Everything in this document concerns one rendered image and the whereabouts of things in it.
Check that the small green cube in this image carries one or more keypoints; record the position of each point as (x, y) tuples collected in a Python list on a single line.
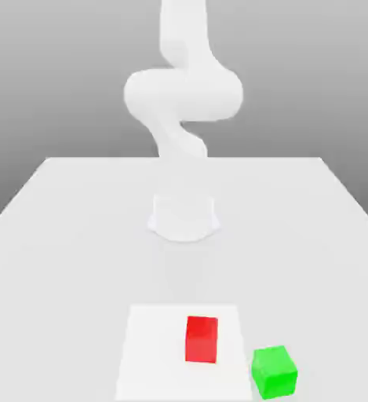
[(274, 373)]

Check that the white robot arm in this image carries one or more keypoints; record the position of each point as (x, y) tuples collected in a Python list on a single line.
[(183, 94)]

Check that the small red cube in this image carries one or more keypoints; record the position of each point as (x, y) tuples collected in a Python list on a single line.
[(201, 340)]

